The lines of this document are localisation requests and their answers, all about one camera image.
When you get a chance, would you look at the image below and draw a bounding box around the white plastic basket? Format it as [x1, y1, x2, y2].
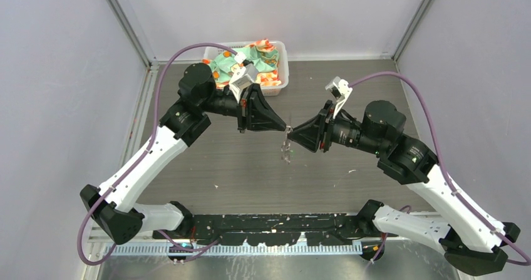
[203, 40, 289, 96]

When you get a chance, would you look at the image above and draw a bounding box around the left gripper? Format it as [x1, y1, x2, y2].
[200, 83, 286, 133]

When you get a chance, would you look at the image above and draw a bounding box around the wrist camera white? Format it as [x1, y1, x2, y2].
[325, 76, 353, 119]
[229, 63, 259, 103]

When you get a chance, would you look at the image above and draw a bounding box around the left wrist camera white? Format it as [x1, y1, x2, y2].
[229, 63, 259, 103]

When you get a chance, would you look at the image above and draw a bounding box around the green orange patterned cloth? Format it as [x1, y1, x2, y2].
[202, 39, 281, 89]

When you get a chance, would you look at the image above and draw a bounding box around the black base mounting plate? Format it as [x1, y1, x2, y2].
[153, 213, 383, 246]

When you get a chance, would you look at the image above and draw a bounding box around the large metal keyring holder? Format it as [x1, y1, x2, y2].
[281, 113, 292, 164]

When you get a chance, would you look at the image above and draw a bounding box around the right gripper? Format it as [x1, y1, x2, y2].
[287, 99, 384, 155]

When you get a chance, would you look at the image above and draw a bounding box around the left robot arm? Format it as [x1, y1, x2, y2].
[80, 61, 286, 245]

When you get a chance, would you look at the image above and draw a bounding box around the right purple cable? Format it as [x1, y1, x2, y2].
[348, 71, 531, 267]

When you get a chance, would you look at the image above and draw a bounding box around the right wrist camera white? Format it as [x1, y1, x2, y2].
[325, 76, 353, 119]

